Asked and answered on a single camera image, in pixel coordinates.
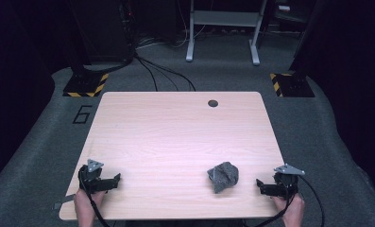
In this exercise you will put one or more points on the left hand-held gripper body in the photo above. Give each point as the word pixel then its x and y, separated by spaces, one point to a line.
pixel 90 178

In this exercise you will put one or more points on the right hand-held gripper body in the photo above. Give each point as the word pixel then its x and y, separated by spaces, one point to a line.
pixel 286 184

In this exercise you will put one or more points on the grey cloth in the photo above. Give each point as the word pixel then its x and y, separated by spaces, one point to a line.
pixel 223 176

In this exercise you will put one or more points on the person's left hand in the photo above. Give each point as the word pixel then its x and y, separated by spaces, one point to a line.
pixel 86 205

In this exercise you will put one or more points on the person's right hand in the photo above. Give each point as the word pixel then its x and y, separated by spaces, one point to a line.
pixel 292 213

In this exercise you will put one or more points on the grey tape strip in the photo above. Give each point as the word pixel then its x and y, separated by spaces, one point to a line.
pixel 64 201

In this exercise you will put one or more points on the striped black stand base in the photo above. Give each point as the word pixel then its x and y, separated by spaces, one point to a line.
pixel 293 85
pixel 86 84

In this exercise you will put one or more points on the black cabinet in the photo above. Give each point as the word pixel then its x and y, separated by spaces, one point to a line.
pixel 100 31

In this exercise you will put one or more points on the small white device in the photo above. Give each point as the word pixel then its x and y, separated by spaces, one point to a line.
pixel 284 8

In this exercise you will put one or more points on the white metal desk frame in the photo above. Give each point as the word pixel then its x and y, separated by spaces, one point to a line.
pixel 223 18

